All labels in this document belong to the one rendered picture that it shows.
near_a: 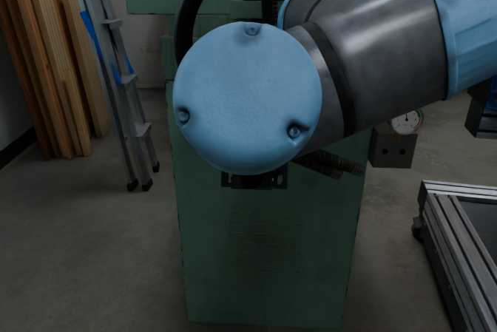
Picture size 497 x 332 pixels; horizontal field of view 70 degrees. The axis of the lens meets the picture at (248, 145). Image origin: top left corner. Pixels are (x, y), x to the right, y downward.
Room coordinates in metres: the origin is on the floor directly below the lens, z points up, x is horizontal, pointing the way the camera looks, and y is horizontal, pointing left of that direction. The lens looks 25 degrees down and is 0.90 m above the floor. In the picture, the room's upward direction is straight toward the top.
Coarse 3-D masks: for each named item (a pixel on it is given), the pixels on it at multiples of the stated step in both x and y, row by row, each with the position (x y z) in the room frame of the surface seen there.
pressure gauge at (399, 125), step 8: (408, 112) 0.64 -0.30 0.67; (416, 112) 0.64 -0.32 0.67; (392, 120) 0.64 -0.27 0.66; (400, 120) 0.64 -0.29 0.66; (408, 120) 0.64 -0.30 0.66; (416, 120) 0.64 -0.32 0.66; (392, 128) 0.64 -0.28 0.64; (400, 128) 0.64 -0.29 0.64; (408, 128) 0.64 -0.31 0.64; (416, 128) 0.63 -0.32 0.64; (400, 136) 0.66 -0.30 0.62
